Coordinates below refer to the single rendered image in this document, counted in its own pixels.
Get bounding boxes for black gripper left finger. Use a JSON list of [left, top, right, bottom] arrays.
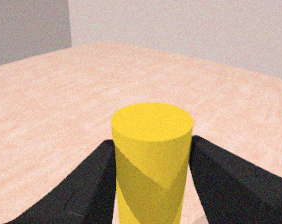
[[7, 139, 117, 224]]

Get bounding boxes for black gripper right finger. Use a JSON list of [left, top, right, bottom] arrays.
[[189, 135, 282, 224]]

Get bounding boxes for yellow cylinder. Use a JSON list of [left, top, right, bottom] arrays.
[[110, 101, 193, 224]]

